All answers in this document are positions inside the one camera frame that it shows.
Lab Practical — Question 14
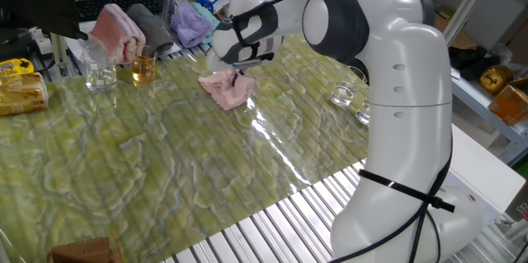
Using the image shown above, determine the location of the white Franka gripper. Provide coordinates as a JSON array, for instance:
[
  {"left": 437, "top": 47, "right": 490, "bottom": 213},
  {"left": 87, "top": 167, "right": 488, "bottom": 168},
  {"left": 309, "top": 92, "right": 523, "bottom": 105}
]
[{"left": 205, "top": 45, "right": 276, "bottom": 87}]

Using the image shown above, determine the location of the pink cloth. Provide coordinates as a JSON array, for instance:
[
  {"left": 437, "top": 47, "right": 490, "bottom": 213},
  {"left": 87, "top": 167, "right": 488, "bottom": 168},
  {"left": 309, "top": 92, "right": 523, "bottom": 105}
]
[{"left": 198, "top": 68, "right": 256, "bottom": 111}]

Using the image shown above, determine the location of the teal cloth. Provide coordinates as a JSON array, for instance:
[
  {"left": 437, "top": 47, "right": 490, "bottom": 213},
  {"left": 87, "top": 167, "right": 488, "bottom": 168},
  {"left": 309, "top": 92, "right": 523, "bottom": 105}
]
[{"left": 190, "top": 2, "right": 222, "bottom": 46}]

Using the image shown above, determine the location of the purple cloth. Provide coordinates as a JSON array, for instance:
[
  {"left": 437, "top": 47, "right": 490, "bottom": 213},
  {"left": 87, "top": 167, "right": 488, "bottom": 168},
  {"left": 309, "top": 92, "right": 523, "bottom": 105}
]
[{"left": 169, "top": 1, "right": 215, "bottom": 49}]

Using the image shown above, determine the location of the glass beaker with amber liquid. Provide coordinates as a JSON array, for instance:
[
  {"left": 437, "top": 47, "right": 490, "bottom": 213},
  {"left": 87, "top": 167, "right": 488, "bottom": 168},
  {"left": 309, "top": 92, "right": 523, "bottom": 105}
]
[{"left": 130, "top": 45, "right": 158, "bottom": 84}]

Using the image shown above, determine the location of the grey rolled towel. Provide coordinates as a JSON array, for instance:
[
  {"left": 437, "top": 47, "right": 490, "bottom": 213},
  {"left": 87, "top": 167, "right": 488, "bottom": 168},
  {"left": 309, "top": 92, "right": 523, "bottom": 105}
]
[{"left": 126, "top": 3, "right": 175, "bottom": 56}]

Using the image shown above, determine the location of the small clear glass beaker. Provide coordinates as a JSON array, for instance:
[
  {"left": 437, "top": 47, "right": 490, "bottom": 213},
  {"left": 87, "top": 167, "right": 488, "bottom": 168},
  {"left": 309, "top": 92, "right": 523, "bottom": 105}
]
[
  {"left": 355, "top": 97, "right": 371, "bottom": 126},
  {"left": 329, "top": 64, "right": 368, "bottom": 107}
]

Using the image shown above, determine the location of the green marbled table mat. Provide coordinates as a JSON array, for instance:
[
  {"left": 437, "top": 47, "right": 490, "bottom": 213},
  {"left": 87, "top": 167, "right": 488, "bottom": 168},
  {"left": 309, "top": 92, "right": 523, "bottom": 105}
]
[{"left": 0, "top": 34, "right": 370, "bottom": 263}]

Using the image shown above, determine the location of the pink striped towel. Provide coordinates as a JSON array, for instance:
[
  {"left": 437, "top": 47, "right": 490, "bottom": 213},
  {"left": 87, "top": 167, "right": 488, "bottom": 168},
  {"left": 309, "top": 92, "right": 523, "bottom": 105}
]
[{"left": 88, "top": 2, "right": 147, "bottom": 65}]

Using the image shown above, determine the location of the glass beaker with water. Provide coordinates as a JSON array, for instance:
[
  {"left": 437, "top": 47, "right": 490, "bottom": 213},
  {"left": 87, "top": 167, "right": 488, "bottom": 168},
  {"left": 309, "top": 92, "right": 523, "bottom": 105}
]
[{"left": 81, "top": 44, "right": 119, "bottom": 92}]

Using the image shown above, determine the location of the black keyboard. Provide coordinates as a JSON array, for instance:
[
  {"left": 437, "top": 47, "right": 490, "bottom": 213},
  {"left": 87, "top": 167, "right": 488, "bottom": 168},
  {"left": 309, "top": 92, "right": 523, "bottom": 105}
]
[{"left": 75, "top": 0, "right": 165, "bottom": 23}]

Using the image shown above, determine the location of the white power strip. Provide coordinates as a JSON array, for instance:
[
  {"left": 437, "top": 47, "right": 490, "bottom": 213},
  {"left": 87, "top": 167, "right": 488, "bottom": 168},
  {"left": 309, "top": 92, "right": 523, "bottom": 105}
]
[{"left": 27, "top": 26, "right": 53, "bottom": 56}]

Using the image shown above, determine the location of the yellow packaged box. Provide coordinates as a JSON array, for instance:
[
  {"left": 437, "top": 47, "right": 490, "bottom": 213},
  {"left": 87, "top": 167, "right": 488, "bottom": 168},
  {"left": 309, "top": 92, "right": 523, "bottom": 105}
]
[{"left": 0, "top": 72, "right": 50, "bottom": 117}]

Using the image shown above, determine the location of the yellow snack package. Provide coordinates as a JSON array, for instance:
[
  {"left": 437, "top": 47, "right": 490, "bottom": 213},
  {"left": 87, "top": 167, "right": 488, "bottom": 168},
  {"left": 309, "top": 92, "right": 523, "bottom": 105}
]
[{"left": 0, "top": 58, "right": 35, "bottom": 79}]

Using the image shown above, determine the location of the black bundle on shelf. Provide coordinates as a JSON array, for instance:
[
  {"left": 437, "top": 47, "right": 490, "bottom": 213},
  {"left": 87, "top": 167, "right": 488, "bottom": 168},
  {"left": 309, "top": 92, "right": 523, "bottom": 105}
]
[{"left": 447, "top": 45, "right": 502, "bottom": 82}]

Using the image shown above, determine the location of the brown cardboard box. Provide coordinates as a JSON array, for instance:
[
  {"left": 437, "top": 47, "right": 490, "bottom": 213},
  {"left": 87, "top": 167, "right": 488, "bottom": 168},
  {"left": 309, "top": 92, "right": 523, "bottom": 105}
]
[{"left": 45, "top": 233, "right": 123, "bottom": 263}]

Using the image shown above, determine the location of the golden bread bag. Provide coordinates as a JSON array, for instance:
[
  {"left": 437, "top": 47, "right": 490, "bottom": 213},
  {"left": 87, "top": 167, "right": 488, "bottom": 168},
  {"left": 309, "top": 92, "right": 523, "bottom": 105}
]
[{"left": 479, "top": 64, "right": 516, "bottom": 96}]

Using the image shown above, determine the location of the orange carton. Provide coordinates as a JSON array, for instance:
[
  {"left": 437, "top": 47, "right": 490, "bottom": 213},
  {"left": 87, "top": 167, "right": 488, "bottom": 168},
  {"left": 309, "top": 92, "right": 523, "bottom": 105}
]
[{"left": 488, "top": 77, "right": 528, "bottom": 127}]

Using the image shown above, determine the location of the short aluminium frame post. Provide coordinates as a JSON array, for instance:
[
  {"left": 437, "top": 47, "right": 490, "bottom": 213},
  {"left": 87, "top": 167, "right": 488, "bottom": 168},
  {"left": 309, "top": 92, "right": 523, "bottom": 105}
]
[{"left": 49, "top": 31, "right": 72, "bottom": 78}]

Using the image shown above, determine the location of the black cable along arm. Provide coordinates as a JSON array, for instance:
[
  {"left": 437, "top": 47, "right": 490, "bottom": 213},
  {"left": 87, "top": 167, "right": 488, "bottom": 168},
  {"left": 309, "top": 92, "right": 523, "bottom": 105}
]
[{"left": 230, "top": 0, "right": 455, "bottom": 263}]

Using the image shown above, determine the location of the black cable tie strap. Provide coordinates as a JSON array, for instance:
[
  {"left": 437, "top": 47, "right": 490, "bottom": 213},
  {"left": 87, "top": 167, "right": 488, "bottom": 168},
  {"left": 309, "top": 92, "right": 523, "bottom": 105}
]
[{"left": 357, "top": 168, "right": 457, "bottom": 214}]

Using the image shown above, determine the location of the slanted aluminium frame post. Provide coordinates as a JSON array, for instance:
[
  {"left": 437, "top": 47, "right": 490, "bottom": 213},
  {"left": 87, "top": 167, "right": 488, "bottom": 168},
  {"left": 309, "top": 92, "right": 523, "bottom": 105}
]
[{"left": 440, "top": 0, "right": 503, "bottom": 48}]

